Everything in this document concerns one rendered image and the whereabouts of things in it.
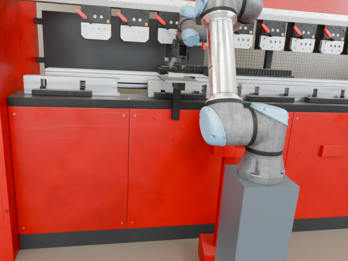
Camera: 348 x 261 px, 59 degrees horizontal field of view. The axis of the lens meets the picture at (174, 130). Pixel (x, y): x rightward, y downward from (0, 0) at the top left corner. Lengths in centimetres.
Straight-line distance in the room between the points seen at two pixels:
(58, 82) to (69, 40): 57
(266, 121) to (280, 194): 23
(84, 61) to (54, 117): 70
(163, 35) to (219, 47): 80
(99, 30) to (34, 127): 61
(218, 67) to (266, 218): 49
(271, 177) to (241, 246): 24
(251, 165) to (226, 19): 46
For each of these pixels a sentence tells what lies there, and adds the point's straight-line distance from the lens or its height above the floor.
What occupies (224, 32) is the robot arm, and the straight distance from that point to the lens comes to 100.
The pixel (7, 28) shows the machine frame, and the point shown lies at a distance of 179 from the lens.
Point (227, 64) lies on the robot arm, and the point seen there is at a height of 112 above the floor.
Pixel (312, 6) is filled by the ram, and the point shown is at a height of 143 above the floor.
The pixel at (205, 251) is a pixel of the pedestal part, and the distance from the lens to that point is 176.
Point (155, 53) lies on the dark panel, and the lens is 229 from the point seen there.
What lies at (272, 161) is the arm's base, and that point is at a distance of 98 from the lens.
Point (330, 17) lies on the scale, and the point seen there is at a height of 138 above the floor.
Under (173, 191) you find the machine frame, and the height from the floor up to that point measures 33.
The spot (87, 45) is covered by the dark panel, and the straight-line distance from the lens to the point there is 227.
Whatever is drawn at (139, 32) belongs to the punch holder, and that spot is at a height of 122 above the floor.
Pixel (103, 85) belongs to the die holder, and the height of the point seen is 93.
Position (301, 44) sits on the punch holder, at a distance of 205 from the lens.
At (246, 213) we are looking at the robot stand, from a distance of 98.
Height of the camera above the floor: 116
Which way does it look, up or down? 15 degrees down
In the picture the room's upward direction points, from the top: 4 degrees clockwise
